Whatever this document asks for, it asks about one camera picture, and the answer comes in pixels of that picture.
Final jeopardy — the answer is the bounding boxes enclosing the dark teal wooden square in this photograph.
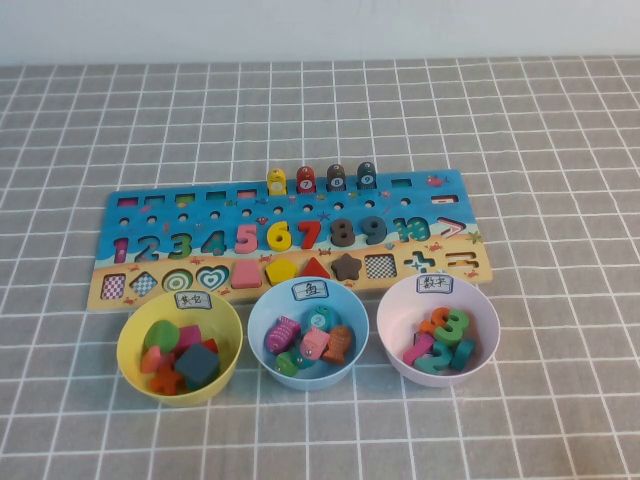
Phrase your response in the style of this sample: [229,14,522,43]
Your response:
[173,341,221,386]

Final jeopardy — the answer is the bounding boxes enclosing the paper label on blue bowl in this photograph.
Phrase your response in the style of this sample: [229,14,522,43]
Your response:
[292,279,330,302]

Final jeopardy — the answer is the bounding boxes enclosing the blue plastic bowl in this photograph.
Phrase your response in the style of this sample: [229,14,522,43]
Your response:
[247,279,370,392]

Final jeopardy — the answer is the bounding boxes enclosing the pink plastic bowl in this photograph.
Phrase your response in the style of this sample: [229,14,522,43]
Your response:
[375,275,501,389]

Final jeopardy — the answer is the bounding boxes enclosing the paper label on pink bowl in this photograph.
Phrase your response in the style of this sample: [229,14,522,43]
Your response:
[416,273,455,294]

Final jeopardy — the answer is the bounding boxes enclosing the paper label on yellow bowl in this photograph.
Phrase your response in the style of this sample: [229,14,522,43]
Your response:
[174,290,214,311]

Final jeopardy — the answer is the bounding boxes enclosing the colourful wooden puzzle board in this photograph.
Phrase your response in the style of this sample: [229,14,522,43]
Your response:
[85,168,494,314]

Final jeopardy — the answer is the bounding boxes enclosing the yellow plastic bowl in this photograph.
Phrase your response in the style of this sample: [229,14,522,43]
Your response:
[116,290,244,407]

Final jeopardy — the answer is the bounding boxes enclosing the red wooden number seven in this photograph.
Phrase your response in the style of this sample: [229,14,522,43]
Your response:
[297,219,324,250]

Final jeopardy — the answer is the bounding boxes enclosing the brown wooden number eight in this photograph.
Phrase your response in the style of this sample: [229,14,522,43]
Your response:
[329,218,355,248]

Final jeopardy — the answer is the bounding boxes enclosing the red wooden triangle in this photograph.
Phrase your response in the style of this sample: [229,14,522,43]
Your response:
[298,256,332,281]

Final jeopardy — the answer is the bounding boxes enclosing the brown wooden star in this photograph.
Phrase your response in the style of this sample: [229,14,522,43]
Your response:
[331,252,364,282]

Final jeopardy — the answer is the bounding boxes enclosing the yellow wooden number six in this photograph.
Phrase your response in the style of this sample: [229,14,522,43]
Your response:
[266,221,294,253]

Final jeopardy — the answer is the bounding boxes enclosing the yellow wooden pentagon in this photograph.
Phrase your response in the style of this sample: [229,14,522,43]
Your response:
[264,258,299,287]

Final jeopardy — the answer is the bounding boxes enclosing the red wooden fish seven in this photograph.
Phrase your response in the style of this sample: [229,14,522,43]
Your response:
[295,165,317,194]

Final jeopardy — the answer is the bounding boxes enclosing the yellow wooden fish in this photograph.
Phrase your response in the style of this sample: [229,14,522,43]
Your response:
[266,167,288,196]

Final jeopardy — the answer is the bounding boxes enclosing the pink wooden number five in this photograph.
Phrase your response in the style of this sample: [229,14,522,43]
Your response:
[234,222,266,255]

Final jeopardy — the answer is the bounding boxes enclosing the dark teal wooden fish nine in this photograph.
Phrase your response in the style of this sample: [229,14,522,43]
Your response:
[356,161,377,191]

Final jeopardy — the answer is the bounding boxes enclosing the teal wooden fish two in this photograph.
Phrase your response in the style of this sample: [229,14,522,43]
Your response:
[304,307,335,334]

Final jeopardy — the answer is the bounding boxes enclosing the pink wooden trapezoid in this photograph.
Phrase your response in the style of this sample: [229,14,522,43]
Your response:
[230,259,264,291]

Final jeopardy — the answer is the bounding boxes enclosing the magenta wooden fish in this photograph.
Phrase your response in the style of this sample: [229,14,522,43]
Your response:
[263,315,301,355]

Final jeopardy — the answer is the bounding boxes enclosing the pink wooden fish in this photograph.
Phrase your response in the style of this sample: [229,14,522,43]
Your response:
[299,327,330,360]

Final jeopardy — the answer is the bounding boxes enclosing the orange wooden fish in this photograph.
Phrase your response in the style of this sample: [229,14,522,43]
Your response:
[319,324,355,365]

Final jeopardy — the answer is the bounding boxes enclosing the green wooden fish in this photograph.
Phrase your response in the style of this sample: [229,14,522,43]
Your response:
[273,351,316,377]

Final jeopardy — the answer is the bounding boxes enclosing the orange wooden number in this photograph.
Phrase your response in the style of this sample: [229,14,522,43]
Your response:
[418,307,451,336]

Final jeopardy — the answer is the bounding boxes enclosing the pink wooden number one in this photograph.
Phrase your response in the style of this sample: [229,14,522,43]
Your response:
[403,332,436,367]

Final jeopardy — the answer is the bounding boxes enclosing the green wooden number three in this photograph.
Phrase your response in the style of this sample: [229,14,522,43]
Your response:
[433,309,471,349]

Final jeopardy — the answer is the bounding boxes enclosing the magenta wooden rectangle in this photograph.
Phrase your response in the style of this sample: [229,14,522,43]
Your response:
[175,325,204,357]

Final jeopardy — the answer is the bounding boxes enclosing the teal wooden number two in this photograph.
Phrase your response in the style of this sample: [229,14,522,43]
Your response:
[413,339,454,374]

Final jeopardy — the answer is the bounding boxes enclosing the dark teal wooden number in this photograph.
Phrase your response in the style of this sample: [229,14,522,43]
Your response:
[449,338,477,371]

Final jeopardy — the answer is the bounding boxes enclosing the green wooden circle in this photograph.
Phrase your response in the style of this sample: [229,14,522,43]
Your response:
[143,322,179,357]

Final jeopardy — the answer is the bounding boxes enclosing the grey checked tablecloth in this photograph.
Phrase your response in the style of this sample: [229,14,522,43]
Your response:
[0,57,640,480]

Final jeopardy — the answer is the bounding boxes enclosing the orange wooden rhombus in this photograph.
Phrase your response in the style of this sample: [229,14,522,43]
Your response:
[140,346,169,375]

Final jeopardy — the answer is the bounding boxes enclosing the orange wooden plus sign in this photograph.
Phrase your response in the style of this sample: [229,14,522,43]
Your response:
[150,363,182,396]

